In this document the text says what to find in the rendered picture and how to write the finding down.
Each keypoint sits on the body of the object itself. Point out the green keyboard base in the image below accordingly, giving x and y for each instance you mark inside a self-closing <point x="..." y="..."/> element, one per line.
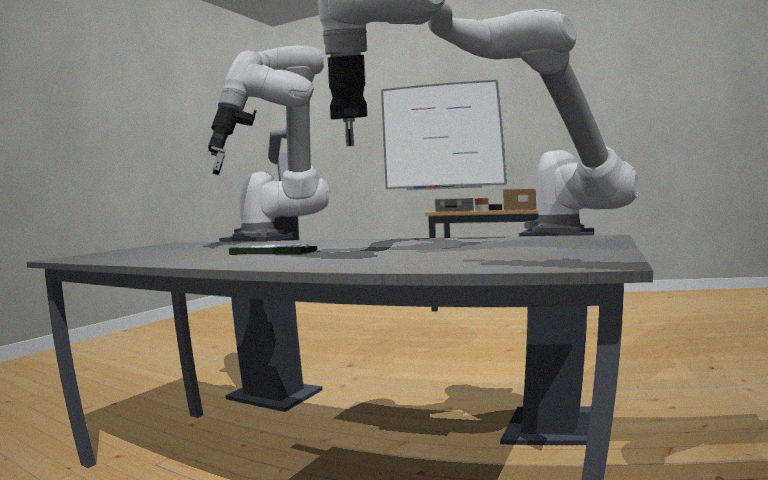
<point x="273" y="249"/>

